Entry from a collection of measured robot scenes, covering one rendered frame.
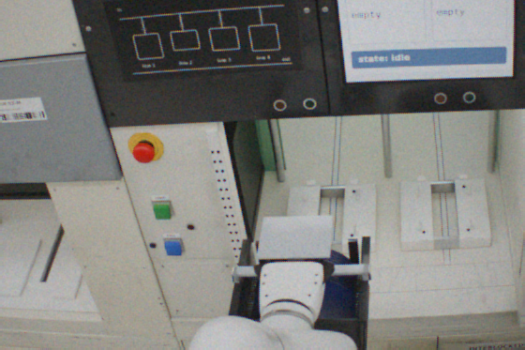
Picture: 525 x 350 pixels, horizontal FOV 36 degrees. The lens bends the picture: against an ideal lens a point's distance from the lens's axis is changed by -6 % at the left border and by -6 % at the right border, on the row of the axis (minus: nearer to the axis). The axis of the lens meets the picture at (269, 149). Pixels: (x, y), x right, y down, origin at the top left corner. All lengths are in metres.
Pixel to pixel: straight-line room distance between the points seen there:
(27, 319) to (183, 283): 0.45
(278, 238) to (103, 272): 0.51
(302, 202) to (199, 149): 0.56
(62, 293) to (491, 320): 1.00
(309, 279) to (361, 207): 0.68
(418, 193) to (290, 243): 0.66
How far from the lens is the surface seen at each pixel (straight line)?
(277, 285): 1.32
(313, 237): 1.39
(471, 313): 1.79
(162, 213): 1.60
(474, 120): 2.29
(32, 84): 1.49
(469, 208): 1.97
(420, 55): 1.35
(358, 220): 1.95
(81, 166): 1.58
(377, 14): 1.31
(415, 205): 1.98
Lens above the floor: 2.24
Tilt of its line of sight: 38 degrees down
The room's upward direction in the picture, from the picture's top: 10 degrees counter-clockwise
